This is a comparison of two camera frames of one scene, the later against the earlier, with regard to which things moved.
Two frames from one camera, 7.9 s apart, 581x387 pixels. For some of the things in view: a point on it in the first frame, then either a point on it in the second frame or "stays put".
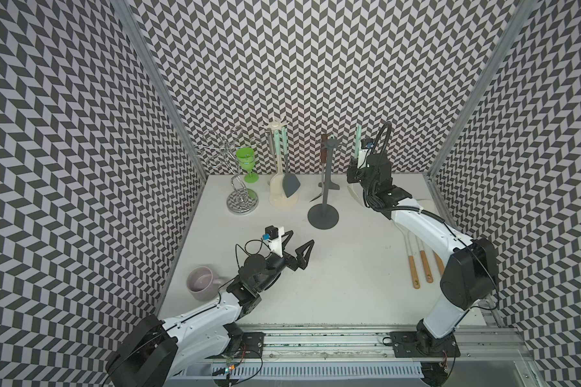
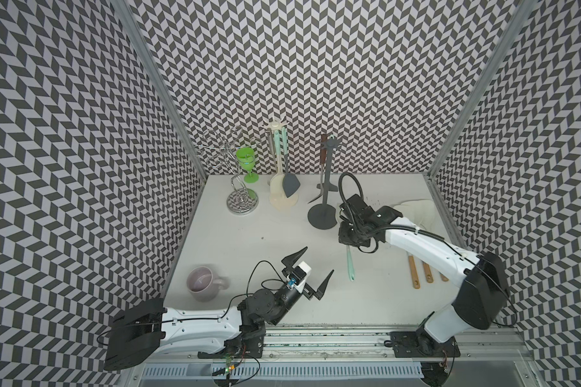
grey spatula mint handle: (328, 185) stays put
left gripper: (300, 261) → (309, 292)
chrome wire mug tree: (244, 201) stays put
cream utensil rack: (283, 201) stays put
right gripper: (352, 177) → (344, 239)
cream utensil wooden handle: (424, 261) stays put
